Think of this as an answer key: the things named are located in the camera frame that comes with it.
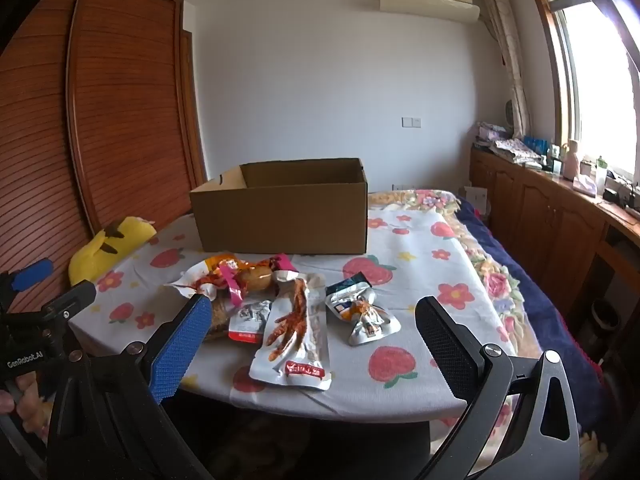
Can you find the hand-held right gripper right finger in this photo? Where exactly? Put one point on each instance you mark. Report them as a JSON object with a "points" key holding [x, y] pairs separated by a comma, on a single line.
{"points": [[445, 345]]}

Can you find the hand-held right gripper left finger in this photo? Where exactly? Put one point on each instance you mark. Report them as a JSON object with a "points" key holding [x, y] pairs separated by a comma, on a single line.
{"points": [[182, 345]]}

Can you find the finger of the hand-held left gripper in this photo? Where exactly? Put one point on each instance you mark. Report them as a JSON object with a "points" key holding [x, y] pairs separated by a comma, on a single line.
{"points": [[75, 300], [32, 274]]}

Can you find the clear brittle bar packet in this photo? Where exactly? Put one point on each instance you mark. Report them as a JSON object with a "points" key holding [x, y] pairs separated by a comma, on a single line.
{"points": [[220, 320]]}

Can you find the red white chili packet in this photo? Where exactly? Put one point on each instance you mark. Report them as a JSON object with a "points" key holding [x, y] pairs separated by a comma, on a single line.
{"points": [[200, 282]]}

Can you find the silver packet red base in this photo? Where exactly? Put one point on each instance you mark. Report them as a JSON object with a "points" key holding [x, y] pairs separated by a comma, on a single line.
{"points": [[250, 320]]}

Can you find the small silver orange packet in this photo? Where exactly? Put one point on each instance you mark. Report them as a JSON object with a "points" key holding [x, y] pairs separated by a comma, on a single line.
{"points": [[370, 325]]}

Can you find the orange snack packet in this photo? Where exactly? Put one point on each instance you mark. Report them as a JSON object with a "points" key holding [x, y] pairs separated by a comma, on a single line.
{"points": [[220, 261]]}

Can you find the pink edged egg packet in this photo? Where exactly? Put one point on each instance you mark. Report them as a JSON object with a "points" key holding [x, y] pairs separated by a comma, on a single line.
{"points": [[255, 279]]}

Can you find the large chicken feet packet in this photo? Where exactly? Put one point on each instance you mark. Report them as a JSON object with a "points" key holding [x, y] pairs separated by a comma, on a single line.
{"points": [[295, 330]]}

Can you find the brown cardboard box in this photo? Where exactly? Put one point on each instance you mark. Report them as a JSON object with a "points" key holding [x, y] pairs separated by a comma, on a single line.
{"points": [[280, 220]]}

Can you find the person's left hand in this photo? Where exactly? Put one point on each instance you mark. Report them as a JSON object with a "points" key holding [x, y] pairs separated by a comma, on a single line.
{"points": [[31, 402]]}

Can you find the yellow plush toy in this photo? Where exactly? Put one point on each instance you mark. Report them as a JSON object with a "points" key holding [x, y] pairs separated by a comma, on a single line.
{"points": [[110, 250]]}

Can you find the strawberry printed tablecloth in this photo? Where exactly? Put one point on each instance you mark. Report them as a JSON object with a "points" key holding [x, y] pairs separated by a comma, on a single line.
{"points": [[425, 260]]}

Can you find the white carton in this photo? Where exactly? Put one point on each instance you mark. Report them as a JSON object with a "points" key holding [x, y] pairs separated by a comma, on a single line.
{"points": [[476, 199]]}

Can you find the black waste bin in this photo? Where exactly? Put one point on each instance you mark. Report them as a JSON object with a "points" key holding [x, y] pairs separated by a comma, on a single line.
{"points": [[606, 316]]}

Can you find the wooden low cabinet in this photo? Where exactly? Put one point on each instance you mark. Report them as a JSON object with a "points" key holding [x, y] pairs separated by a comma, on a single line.
{"points": [[540, 210]]}

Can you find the wooden slatted wardrobe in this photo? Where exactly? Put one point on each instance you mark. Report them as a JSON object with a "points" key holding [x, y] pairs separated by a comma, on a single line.
{"points": [[125, 110]]}

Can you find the tissue pack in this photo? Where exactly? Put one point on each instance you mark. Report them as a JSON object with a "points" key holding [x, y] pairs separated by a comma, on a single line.
{"points": [[585, 185]]}

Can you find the blue boxes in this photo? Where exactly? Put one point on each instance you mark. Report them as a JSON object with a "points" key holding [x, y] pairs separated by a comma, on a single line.
{"points": [[536, 144]]}

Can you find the pink bottle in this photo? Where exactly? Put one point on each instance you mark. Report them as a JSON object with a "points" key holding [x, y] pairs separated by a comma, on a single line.
{"points": [[571, 162]]}

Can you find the white bottle green cap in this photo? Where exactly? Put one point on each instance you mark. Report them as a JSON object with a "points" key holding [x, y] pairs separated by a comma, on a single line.
{"points": [[601, 177]]}

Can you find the black device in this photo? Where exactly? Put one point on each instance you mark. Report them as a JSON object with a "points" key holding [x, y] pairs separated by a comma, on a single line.
{"points": [[620, 196]]}

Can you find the small grey fan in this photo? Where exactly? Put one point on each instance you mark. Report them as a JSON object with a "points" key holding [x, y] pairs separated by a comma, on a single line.
{"points": [[509, 112]]}

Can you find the patterned curtain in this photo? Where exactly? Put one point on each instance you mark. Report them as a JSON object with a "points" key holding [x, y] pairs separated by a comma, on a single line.
{"points": [[510, 60]]}

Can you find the wooden framed window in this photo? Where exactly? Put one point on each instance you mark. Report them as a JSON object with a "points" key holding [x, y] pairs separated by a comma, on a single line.
{"points": [[600, 85]]}

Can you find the white wall switch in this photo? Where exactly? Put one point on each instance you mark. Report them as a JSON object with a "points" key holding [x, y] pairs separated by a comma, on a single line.
{"points": [[411, 122]]}

